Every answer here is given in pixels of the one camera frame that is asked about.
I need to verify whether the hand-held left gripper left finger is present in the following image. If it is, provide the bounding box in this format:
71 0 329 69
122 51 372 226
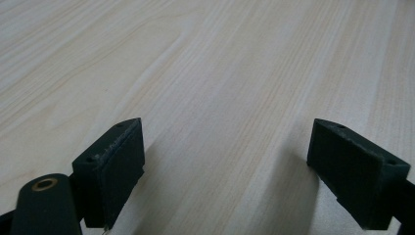
71 117 146 231

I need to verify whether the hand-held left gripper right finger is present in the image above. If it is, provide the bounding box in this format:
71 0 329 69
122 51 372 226
306 117 411 231

